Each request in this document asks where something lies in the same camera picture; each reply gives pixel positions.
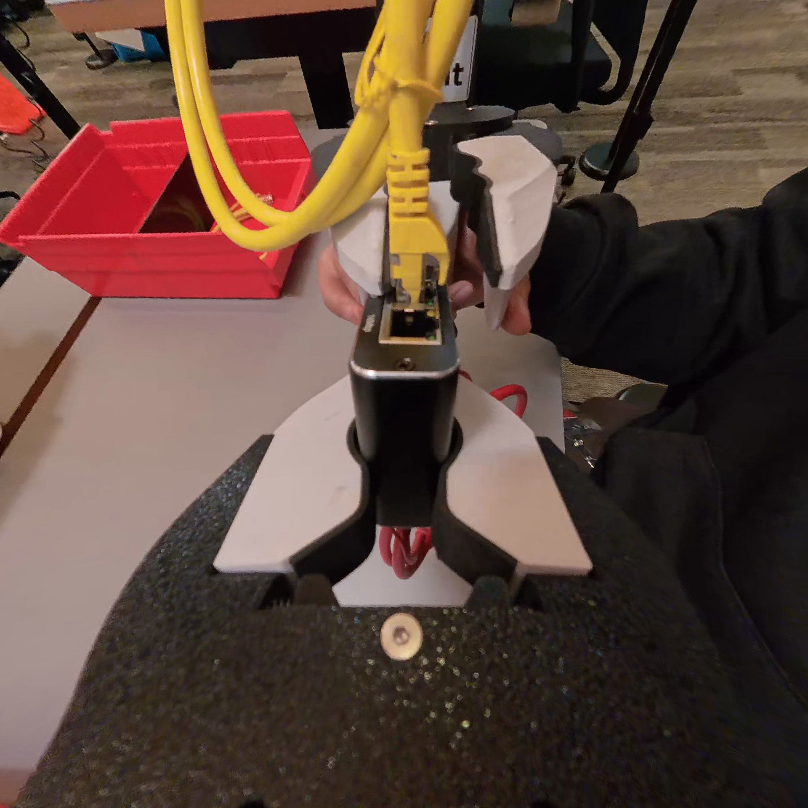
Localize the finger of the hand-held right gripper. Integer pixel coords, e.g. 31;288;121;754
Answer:
328;188;460;299
451;134;559;290

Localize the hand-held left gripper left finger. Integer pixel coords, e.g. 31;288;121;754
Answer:
212;375;377;587

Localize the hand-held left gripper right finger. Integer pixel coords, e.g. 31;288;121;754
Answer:
432;375;595;601

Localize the red ethernet cable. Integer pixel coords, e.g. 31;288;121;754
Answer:
377;369;529;582

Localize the yellow ethernet cable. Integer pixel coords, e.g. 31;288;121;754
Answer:
211;191;276;236
165;0;474;310

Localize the black network switch box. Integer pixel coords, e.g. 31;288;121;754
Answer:
349;278;460;528

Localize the red plastic bin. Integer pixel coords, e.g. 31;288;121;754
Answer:
0;110;316;299

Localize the person's right hand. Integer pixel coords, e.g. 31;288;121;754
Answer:
316;227;532;337

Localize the person's torso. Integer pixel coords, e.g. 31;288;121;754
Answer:
562;328;808;727

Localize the blue bag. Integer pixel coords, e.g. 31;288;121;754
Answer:
114;28;168;63

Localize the wood-edged office table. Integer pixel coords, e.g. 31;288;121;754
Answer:
47;0;380;130

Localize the orange traffic cone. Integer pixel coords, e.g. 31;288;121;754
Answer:
0;72;46;136

